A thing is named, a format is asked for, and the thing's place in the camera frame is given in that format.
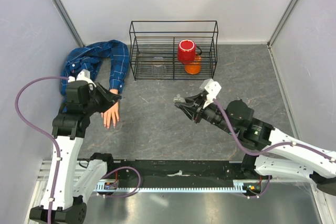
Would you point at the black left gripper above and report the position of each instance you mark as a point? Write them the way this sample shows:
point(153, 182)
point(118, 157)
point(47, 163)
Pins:
point(112, 98)

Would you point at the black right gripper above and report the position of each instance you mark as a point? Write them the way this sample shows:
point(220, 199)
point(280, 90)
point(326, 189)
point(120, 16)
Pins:
point(199, 99)

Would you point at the glitter nail polish bottle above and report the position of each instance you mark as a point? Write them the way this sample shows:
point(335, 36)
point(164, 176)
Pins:
point(178, 99)

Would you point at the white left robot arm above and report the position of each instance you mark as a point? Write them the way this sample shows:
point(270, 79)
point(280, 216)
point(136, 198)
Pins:
point(65, 200)

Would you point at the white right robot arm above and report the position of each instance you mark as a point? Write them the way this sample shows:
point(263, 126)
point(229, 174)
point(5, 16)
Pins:
point(268, 151)

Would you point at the mannequin hand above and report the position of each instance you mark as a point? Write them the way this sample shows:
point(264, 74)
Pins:
point(111, 116)

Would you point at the orange cup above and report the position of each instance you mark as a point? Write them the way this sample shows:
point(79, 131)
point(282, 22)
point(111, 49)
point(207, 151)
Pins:
point(195, 66)

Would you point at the blue plaid shirt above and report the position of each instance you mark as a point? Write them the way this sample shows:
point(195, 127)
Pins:
point(91, 58)

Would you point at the clear glass cup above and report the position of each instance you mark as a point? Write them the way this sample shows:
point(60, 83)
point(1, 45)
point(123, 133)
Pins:
point(158, 67)

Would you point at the red ceramic mug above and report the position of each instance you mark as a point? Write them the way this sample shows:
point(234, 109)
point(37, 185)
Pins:
point(187, 51)

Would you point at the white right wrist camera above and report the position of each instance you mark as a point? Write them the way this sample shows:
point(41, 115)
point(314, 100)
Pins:
point(212, 88)

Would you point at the black wire rack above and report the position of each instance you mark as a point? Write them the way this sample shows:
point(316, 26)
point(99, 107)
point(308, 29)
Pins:
point(160, 38)

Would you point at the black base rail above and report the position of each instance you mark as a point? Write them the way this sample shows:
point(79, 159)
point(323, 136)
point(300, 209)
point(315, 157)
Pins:
point(150, 173)

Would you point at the aluminium left corner post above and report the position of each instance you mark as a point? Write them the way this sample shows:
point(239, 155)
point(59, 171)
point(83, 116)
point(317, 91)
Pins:
point(68, 22)

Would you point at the aluminium corner post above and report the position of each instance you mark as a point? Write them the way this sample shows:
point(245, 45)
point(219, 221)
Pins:
point(68, 22)
point(282, 22)

